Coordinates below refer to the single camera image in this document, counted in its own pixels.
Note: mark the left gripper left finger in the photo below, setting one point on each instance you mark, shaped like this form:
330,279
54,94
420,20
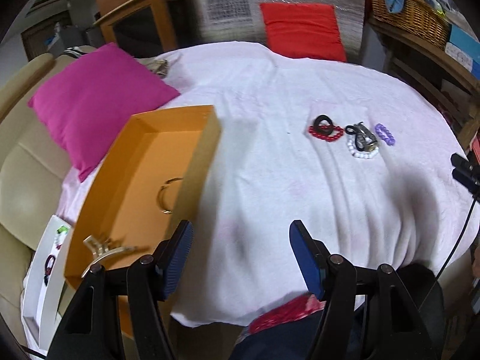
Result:
152,279

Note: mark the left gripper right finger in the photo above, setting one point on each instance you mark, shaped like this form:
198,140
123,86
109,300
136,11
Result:
332,279

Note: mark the metal wristwatch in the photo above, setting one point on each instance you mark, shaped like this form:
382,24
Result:
365,140

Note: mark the gold bangle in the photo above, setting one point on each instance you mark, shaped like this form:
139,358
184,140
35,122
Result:
162,198

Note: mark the beige hair claw clip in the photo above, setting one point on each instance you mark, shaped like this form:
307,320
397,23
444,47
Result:
103,250

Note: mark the wooden shelf unit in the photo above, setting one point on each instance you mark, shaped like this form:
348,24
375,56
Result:
444,83

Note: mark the orange cardboard box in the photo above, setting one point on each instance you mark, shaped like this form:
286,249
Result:
121,204

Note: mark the white pink bedspread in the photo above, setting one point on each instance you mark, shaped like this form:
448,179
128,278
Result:
287,152

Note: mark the white shallow box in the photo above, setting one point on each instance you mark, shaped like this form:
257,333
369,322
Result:
44,284

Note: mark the beige leather headboard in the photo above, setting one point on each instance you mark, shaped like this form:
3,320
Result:
33,169

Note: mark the wicker basket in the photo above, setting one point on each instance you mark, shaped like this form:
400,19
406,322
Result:
417,18

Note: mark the magenta pillow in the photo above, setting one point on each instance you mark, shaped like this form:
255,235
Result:
86,105

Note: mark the patterned fabric pouch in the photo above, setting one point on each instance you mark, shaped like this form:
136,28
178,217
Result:
157,66

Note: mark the red pillow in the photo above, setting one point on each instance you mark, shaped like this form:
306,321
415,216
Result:
303,30

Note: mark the wooden cabinet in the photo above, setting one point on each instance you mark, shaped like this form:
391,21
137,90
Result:
147,27

